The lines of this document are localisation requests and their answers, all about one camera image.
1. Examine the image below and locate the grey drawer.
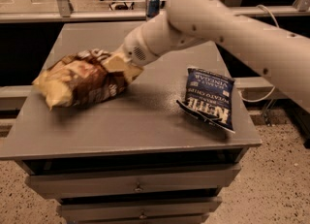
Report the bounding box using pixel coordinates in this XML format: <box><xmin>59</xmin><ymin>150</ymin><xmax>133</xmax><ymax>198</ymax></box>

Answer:
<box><xmin>26</xmin><ymin>163</ymin><xmax>240</xmax><ymax>199</ymax></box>
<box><xmin>58</xmin><ymin>197</ymin><xmax>222</xmax><ymax>222</ymax></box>

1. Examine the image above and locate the top grey drawer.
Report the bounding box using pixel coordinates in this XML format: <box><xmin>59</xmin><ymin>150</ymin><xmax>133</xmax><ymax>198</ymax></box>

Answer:
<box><xmin>26</xmin><ymin>163</ymin><xmax>240</xmax><ymax>199</ymax></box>

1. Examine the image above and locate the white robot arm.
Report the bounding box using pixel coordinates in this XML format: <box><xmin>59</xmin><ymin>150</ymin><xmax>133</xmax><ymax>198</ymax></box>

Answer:
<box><xmin>120</xmin><ymin>0</ymin><xmax>310</xmax><ymax>112</ymax></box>

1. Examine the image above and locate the brown chip bag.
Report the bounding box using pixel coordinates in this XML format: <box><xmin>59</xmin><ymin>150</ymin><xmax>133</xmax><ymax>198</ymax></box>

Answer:
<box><xmin>32</xmin><ymin>48</ymin><xmax>143</xmax><ymax>110</ymax></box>

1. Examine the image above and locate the Red Bull can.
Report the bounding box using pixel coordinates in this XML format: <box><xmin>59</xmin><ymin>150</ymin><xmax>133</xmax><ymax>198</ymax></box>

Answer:
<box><xmin>145</xmin><ymin>0</ymin><xmax>160</xmax><ymax>19</ymax></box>

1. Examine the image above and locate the lower grey drawer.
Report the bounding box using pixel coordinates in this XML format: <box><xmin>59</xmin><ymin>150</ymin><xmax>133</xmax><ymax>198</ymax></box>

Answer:
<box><xmin>58</xmin><ymin>197</ymin><xmax>222</xmax><ymax>222</ymax></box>

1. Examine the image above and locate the white cable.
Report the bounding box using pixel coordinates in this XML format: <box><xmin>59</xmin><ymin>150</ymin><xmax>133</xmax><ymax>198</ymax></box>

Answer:
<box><xmin>240</xmin><ymin>4</ymin><xmax>281</xmax><ymax>104</ymax></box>

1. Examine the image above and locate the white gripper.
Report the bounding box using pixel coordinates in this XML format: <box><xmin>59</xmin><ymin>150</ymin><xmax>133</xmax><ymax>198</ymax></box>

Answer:
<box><xmin>116</xmin><ymin>23</ymin><xmax>162</xmax><ymax>67</ymax></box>

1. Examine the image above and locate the metal railing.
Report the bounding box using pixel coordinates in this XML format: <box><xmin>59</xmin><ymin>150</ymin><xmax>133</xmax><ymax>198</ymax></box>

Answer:
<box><xmin>0</xmin><ymin>0</ymin><xmax>310</xmax><ymax>24</ymax></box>

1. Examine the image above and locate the blue Kettle chip bag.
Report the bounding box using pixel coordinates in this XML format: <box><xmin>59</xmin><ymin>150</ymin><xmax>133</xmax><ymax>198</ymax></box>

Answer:
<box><xmin>176</xmin><ymin>67</ymin><xmax>234</xmax><ymax>133</ymax></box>

